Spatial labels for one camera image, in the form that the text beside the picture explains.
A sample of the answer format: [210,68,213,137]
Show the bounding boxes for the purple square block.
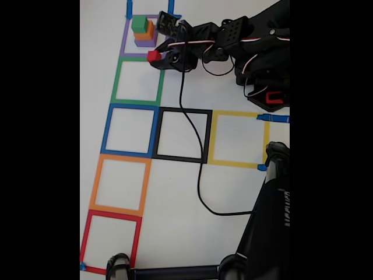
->
[134,29,159,47]

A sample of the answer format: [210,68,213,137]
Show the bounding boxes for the green square frame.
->
[110,57,167,106]

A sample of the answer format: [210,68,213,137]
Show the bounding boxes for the red white servo wire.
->
[243,52,273,99]
[167,34,290,77]

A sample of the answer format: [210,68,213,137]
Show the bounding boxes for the orange square block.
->
[133,20,154,41]

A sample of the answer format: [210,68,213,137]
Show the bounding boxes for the black tripod stand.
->
[105,141,290,280]

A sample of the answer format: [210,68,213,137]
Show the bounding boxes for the red square frame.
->
[80,209,143,276]

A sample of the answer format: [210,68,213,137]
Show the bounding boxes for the orange square frame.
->
[89,153,152,218]

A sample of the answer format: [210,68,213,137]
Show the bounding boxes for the black camera cable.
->
[178,22,257,216]

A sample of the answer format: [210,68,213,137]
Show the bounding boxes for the long blue tape strip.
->
[256,114,290,124]

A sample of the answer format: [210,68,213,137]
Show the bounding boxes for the green cube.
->
[131,16,149,33]

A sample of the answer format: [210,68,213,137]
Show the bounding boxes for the purple square frame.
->
[119,13,173,58]

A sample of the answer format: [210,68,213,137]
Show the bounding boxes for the yellow square frame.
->
[207,110,270,170]

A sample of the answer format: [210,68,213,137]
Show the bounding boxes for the blue square frame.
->
[100,103,160,159]

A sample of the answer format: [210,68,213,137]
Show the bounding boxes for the black square frame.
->
[152,107,213,164]

